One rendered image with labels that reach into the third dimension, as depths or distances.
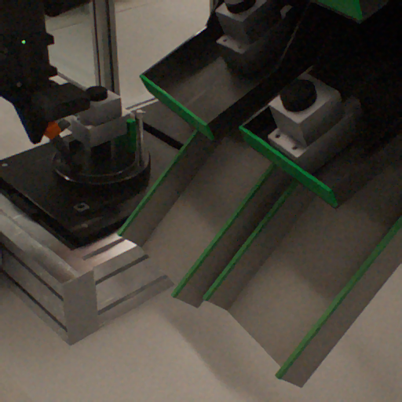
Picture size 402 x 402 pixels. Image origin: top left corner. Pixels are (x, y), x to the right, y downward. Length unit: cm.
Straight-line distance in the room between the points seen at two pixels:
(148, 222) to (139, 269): 11
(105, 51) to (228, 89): 52
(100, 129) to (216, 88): 30
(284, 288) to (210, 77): 23
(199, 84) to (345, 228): 21
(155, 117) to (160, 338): 41
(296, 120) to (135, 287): 45
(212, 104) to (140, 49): 103
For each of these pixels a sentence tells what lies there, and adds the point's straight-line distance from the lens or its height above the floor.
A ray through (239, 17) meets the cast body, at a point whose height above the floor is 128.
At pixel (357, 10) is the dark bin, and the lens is 56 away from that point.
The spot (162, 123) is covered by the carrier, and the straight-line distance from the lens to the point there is 122.
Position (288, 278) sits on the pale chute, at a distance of 79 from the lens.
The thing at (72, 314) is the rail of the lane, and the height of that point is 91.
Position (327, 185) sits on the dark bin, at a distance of 65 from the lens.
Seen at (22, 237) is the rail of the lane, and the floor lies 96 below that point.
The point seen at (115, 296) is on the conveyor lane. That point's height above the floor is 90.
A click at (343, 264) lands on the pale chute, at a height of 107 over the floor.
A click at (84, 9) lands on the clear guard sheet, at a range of 130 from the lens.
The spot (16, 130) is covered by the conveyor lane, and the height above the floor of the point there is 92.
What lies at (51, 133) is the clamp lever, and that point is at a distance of 101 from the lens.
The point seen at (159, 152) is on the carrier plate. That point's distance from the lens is 114.
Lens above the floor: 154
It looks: 34 degrees down
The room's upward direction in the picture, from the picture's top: 1 degrees clockwise
